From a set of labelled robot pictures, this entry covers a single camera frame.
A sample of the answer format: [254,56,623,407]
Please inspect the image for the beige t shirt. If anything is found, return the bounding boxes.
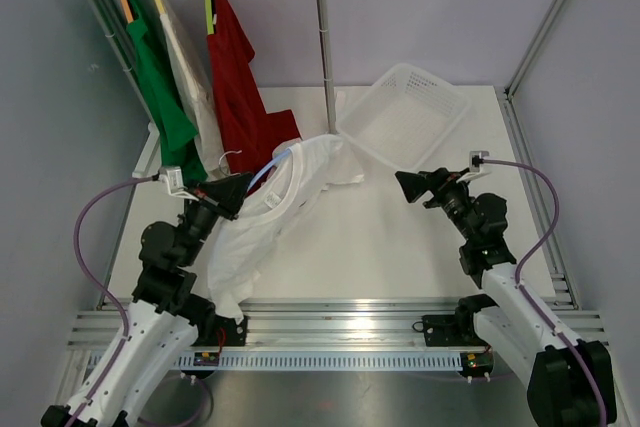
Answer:
[158,0,225,179]

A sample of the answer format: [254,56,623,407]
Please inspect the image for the light blue plastic hanger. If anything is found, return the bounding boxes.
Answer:
[218,147,292,193]

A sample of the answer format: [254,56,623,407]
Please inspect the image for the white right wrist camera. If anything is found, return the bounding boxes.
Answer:
[459,151,490,183]

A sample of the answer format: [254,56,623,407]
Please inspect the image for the lime green hanger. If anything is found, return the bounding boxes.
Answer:
[204,0,216,35]

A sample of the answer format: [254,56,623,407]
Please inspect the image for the white slotted cable duct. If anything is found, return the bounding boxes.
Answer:
[175,351,462,372]

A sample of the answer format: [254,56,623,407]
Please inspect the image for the red t shirt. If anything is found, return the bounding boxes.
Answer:
[207,0,300,174]

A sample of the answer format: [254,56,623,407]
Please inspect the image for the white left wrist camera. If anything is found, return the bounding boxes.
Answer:
[158,166,197,200]

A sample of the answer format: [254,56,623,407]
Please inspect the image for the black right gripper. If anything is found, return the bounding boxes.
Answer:
[396,168,478,243]

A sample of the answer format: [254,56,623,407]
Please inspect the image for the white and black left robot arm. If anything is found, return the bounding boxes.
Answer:
[40,167,253,426]

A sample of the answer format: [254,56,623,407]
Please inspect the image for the white plastic basket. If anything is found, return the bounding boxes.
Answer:
[336,63,471,171]

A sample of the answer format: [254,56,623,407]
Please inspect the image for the green t shirt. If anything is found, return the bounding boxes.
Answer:
[126,0,207,181]

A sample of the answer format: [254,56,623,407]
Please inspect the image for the aluminium corner post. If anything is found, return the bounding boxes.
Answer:
[504,0,569,101]

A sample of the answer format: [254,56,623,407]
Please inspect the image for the white printed t shirt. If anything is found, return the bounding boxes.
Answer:
[207,134,364,322]

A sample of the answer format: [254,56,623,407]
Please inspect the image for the orange hanger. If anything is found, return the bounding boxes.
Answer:
[119,0,134,24]

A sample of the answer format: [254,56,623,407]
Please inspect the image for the aluminium frame rail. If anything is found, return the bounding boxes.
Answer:
[67,299,609,352]

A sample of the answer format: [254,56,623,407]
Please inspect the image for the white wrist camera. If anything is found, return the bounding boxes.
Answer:
[158,166,197,200]
[459,151,490,183]

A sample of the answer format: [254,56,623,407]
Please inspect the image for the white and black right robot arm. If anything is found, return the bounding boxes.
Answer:
[395,165,618,426]

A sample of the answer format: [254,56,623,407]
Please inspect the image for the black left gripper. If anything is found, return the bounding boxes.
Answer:
[179,171,253,267]

